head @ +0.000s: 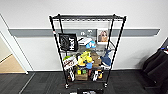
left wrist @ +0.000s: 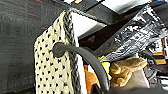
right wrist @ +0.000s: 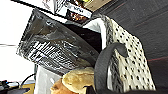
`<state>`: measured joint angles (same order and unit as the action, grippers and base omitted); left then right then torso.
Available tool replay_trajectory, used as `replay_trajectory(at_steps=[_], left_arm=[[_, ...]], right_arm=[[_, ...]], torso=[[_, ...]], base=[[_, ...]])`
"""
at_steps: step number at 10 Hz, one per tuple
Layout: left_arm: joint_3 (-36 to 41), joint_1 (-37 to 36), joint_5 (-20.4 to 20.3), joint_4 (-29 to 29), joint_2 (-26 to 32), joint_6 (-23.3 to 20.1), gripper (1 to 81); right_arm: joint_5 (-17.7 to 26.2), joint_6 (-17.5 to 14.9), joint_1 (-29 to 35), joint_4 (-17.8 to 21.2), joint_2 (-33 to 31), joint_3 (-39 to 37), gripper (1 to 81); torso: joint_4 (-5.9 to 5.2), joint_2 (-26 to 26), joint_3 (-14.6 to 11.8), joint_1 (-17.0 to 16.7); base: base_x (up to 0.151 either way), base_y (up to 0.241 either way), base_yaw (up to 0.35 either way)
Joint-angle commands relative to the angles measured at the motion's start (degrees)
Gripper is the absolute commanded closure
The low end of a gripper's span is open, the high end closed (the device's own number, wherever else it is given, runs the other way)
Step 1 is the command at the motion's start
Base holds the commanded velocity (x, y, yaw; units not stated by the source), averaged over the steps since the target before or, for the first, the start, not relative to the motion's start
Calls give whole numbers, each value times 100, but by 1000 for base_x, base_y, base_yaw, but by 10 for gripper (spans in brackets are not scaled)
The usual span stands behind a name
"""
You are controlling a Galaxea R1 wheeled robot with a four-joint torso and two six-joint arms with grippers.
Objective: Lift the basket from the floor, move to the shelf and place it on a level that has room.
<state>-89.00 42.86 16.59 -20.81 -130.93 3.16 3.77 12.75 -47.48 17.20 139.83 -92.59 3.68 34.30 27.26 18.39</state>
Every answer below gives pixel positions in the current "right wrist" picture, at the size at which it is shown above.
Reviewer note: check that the brown plush toy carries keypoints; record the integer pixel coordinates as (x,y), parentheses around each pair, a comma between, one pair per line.
(78,80)

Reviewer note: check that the black foil bag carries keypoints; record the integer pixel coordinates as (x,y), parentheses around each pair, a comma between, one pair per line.
(53,43)

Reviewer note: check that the printed magazine box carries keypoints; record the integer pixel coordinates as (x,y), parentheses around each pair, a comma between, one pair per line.
(75,11)

